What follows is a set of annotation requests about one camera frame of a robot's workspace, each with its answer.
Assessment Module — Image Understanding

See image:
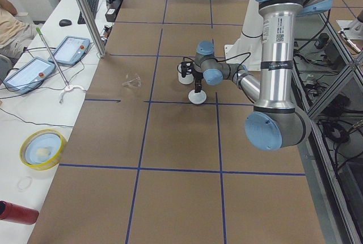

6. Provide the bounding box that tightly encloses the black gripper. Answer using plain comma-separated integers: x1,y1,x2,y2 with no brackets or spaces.
192,69,203,93

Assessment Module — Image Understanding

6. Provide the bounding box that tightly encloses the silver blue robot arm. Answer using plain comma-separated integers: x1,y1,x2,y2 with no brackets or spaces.
190,0,334,151

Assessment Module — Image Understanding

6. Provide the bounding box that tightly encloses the white enamel cup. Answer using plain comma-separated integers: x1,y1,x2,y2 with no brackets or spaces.
177,62,194,85

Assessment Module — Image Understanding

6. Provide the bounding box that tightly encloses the orange black connector module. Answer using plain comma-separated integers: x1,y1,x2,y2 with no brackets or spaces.
103,26,112,37

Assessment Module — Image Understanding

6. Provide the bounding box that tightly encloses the black computer box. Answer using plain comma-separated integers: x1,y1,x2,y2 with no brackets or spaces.
105,0,123,23

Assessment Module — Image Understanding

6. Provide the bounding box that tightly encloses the far blue teach pendant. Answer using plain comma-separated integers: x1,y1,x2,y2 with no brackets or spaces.
52,36,91,66

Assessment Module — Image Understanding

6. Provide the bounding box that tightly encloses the blue teach pendant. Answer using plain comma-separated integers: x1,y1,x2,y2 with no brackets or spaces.
52,36,91,66
4,57,56,94

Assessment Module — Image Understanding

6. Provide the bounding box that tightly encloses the black keyboard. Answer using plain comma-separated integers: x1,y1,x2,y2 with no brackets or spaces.
77,0,100,26

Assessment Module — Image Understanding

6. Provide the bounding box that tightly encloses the black computer mouse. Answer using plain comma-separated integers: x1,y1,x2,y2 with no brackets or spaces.
58,19,72,27

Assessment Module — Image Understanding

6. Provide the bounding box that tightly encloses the yellow tape roll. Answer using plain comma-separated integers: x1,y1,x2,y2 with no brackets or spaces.
19,129,67,171

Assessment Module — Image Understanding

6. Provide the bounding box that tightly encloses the metal rod green tip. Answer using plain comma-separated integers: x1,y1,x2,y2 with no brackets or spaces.
36,27,70,89

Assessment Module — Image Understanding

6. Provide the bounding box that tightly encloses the near blue teach pendant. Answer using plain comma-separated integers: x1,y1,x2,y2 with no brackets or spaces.
4,57,56,94

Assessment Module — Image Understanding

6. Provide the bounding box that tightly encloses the seated person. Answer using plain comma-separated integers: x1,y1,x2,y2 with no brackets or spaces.
1,0,37,61

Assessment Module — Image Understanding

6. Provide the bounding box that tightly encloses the red cylinder bottle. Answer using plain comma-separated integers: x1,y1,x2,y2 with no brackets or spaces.
1,201,39,225

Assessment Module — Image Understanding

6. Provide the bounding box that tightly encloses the aluminium frame post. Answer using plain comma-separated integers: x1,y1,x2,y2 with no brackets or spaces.
76,0,106,58

